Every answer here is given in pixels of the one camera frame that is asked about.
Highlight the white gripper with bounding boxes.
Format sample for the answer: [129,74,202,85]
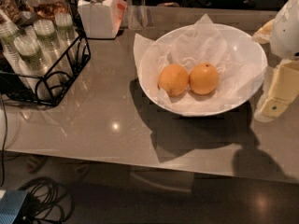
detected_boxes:
[252,0,299,122]

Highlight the orange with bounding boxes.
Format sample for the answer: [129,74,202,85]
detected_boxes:
[189,63,219,95]
[158,63,189,97]

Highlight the white bowl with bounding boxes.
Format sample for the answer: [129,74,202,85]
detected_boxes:
[136,23,269,118]

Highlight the white paper liner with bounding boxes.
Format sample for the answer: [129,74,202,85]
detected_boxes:
[133,13,269,114]

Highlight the clear acrylic stand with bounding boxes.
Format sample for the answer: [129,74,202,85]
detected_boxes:
[126,0,154,30]

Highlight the white ceramic canister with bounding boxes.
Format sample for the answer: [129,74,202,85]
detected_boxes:
[78,0,127,39]

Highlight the plastic cup stack right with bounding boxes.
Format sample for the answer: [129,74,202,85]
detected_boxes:
[55,13,78,63]

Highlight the glass jar with snacks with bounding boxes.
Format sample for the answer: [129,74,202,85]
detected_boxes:
[21,0,70,21]

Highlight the plastic cup stack front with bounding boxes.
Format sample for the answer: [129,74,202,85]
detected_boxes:
[14,35,50,98]

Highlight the plastic cup stack left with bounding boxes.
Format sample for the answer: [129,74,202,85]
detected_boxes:
[0,21,29,89]

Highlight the blue box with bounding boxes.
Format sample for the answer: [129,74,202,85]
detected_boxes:
[0,190,28,224]

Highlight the black wire rack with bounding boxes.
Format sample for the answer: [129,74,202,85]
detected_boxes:
[0,0,91,106]

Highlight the black coiled cable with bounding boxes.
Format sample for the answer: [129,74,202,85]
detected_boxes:
[17,175,76,224]

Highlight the black hanging cable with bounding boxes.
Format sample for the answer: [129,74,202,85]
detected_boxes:
[0,93,8,188]

